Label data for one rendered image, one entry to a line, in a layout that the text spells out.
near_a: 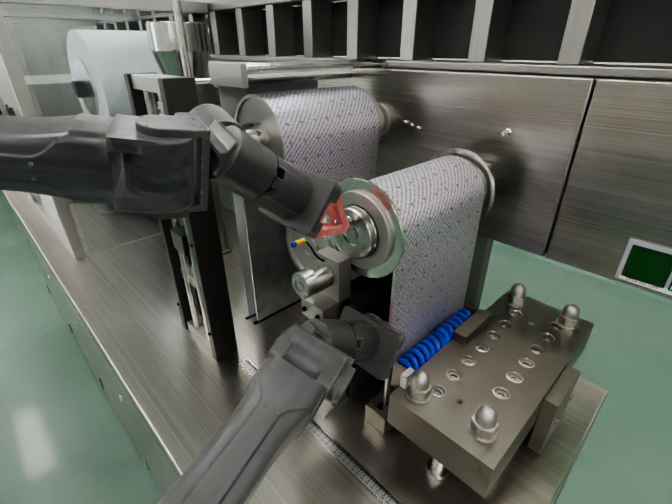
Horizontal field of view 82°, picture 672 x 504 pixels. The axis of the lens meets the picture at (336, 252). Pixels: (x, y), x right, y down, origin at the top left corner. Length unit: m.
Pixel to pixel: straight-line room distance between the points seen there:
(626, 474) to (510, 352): 1.40
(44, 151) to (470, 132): 0.66
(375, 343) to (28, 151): 0.41
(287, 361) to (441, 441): 0.29
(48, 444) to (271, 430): 1.88
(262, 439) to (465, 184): 0.48
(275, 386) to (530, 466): 0.50
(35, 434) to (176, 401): 1.47
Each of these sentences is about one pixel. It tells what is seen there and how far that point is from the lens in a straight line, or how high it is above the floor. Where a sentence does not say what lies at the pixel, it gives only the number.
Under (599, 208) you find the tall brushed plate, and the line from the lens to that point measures 0.75.
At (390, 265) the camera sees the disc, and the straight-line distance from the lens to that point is 0.53.
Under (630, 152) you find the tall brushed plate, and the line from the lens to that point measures 0.72.
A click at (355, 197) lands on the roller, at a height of 1.30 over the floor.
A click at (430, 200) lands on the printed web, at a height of 1.29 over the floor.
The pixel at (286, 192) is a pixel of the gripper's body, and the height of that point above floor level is 1.35.
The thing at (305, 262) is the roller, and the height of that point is 1.14.
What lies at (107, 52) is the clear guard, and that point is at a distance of 1.36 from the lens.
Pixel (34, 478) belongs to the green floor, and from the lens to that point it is 2.09.
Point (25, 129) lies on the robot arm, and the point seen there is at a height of 1.43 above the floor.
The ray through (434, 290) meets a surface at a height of 1.12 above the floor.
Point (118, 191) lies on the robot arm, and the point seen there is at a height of 1.37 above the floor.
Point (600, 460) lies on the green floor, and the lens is 2.07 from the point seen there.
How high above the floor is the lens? 1.48
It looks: 28 degrees down
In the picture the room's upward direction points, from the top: straight up
